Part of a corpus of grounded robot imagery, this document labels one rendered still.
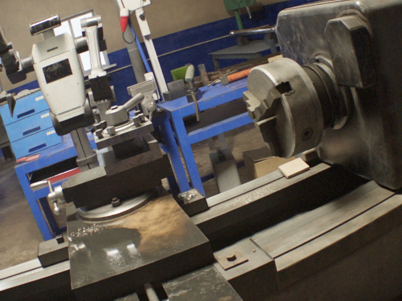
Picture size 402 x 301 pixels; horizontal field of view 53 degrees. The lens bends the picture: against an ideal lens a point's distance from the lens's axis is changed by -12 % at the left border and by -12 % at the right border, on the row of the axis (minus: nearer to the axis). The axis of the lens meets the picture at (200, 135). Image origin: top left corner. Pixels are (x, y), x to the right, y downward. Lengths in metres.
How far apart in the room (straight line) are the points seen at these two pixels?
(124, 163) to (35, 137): 1.82
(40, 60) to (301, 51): 1.35
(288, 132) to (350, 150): 0.25
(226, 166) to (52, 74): 1.60
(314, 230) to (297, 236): 0.04
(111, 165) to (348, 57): 0.68
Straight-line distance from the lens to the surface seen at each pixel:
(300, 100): 1.06
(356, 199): 1.17
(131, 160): 1.23
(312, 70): 1.18
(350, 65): 1.04
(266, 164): 3.34
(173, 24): 8.35
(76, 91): 2.14
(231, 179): 3.27
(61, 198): 1.31
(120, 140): 1.22
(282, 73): 1.09
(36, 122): 2.98
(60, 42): 2.21
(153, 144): 1.20
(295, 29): 1.32
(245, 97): 1.22
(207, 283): 0.90
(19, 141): 3.01
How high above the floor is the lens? 1.37
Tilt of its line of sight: 14 degrees down
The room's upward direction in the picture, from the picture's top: 16 degrees counter-clockwise
